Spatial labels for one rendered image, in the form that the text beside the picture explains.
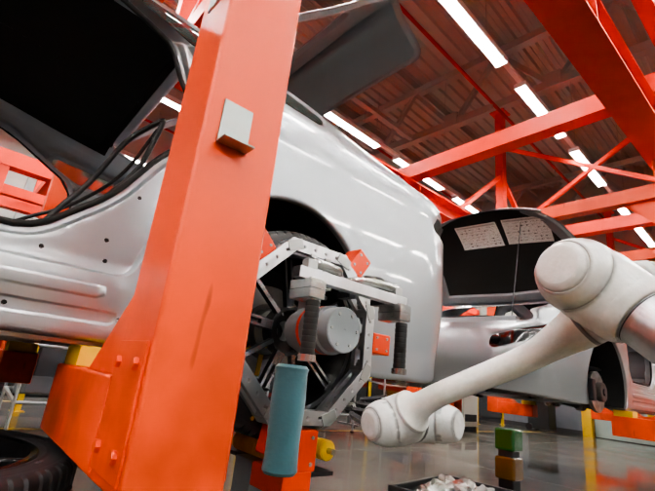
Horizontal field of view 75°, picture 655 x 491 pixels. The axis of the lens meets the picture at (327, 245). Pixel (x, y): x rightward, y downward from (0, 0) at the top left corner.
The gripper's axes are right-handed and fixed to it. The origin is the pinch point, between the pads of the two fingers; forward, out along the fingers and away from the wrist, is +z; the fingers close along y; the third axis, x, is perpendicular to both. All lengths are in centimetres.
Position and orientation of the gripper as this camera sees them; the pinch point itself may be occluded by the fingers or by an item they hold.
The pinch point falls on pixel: (347, 406)
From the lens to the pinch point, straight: 148.2
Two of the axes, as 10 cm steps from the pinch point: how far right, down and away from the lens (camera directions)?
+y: 6.0, -4.8, 6.4
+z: -6.5, 1.6, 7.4
